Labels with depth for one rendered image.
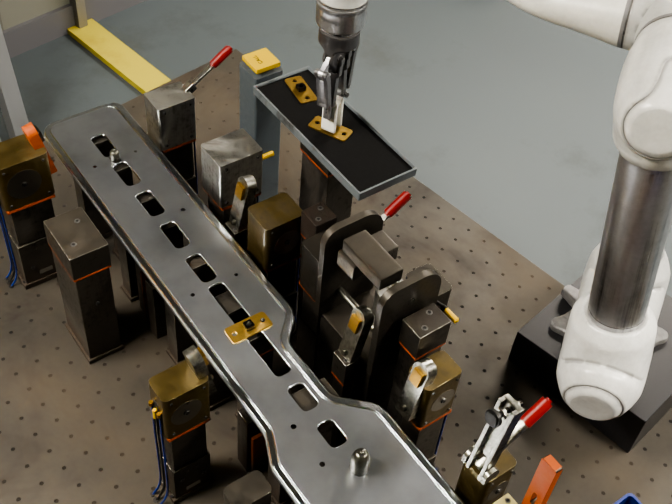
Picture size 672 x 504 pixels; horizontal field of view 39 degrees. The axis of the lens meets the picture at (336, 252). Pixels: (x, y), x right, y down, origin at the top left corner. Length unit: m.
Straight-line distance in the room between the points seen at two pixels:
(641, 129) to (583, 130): 2.56
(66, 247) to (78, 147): 0.32
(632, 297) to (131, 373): 1.03
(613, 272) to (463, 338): 0.61
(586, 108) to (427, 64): 0.67
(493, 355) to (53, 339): 0.96
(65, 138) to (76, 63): 1.91
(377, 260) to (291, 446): 0.34
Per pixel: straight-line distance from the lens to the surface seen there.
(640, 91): 1.37
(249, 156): 1.91
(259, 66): 2.05
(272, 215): 1.83
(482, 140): 3.76
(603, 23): 1.56
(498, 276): 2.31
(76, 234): 1.89
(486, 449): 1.54
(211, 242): 1.89
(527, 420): 1.55
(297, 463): 1.60
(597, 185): 3.70
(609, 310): 1.71
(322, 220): 1.80
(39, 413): 2.05
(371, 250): 1.64
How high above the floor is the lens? 2.39
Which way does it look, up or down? 47 degrees down
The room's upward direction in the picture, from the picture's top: 6 degrees clockwise
